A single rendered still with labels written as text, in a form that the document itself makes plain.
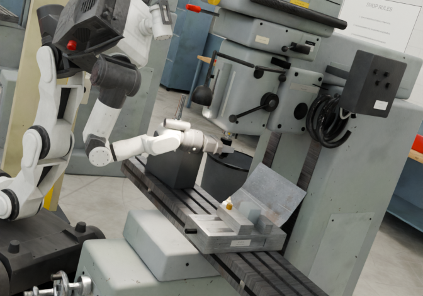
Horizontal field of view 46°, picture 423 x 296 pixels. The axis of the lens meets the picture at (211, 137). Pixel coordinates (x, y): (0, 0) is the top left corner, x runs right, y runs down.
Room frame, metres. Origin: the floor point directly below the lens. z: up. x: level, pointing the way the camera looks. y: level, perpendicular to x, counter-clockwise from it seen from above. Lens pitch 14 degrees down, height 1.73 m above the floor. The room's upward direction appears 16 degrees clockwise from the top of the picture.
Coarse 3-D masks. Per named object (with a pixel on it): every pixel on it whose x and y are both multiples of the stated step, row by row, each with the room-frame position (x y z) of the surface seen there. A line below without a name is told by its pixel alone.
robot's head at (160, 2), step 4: (160, 0) 1.76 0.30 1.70; (164, 0) 1.78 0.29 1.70; (152, 4) 1.79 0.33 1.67; (156, 4) 1.78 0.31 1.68; (160, 4) 1.76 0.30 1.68; (164, 4) 1.77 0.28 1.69; (168, 4) 1.78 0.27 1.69; (160, 8) 1.76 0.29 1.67; (168, 8) 1.77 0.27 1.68; (168, 12) 1.77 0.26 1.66; (164, 16) 1.75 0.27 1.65; (168, 16) 1.77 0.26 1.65; (164, 20) 1.74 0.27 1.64; (164, 24) 1.75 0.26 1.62; (168, 24) 1.76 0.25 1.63
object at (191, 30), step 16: (192, 0) 9.04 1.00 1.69; (192, 16) 9.10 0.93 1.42; (208, 16) 9.30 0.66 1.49; (176, 32) 9.14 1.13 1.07; (192, 32) 9.15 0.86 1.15; (176, 48) 9.03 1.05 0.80; (192, 48) 9.20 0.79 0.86; (176, 64) 9.06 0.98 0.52; (192, 64) 9.26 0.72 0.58; (176, 80) 9.11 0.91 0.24; (192, 80) 9.32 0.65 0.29
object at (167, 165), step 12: (156, 132) 2.14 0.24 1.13; (156, 156) 2.11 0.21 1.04; (168, 156) 2.06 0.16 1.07; (180, 156) 2.01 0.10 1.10; (192, 156) 2.04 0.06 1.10; (156, 168) 2.10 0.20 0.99; (168, 168) 2.04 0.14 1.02; (180, 168) 2.01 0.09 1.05; (192, 168) 2.05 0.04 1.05; (168, 180) 2.03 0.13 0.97; (180, 180) 2.02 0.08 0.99; (192, 180) 2.07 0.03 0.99
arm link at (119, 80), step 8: (112, 64) 1.64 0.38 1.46; (112, 72) 1.62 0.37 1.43; (120, 72) 1.64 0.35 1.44; (128, 72) 1.66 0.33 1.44; (104, 80) 1.61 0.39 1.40; (112, 80) 1.62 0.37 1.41; (120, 80) 1.63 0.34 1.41; (128, 80) 1.65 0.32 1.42; (104, 88) 1.65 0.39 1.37; (112, 88) 1.64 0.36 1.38; (120, 88) 1.64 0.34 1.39; (128, 88) 1.65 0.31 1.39; (104, 96) 1.64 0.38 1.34; (112, 96) 1.64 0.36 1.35; (120, 96) 1.65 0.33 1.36; (104, 104) 1.64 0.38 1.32; (112, 104) 1.64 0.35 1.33; (120, 104) 1.66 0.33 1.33
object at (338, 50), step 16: (336, 32) 1.99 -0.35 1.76; (320, 48) 1.93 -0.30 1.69; (336, 48) 1.98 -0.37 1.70; (352, 48) 2.04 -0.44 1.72; (368, 48) 2.09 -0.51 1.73; (384, 48) 2.16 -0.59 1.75; (304, 64) 1.90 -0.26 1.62; (320, 64) 1.95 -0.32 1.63; (336, 64) 2.00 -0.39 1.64; (416, 64) 2.31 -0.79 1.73; (336, 80) 2.02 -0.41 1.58; (400, 96) 2.30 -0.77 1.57
